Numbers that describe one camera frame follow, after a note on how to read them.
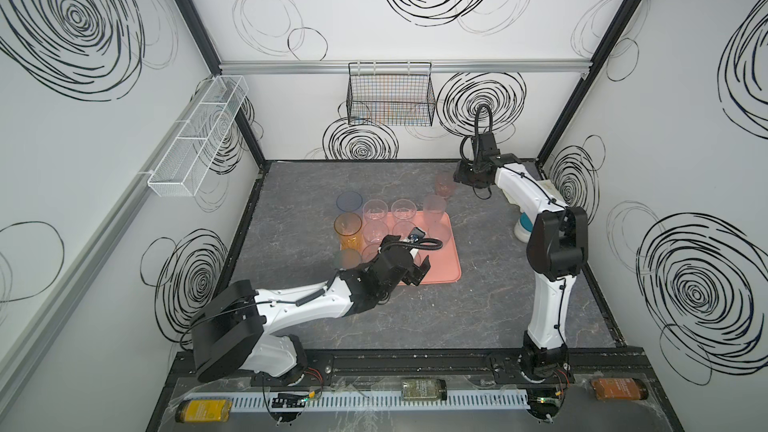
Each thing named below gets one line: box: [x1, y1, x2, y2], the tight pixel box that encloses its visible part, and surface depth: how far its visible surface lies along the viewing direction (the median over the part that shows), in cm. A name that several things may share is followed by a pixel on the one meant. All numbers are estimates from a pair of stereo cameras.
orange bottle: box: [593, 377, 649, 401], surface depth 69 cm
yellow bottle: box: [175, 399, 233, 423], surface depth 67 cm
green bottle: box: [401, 378, 447, 401], surface depth 69 cm
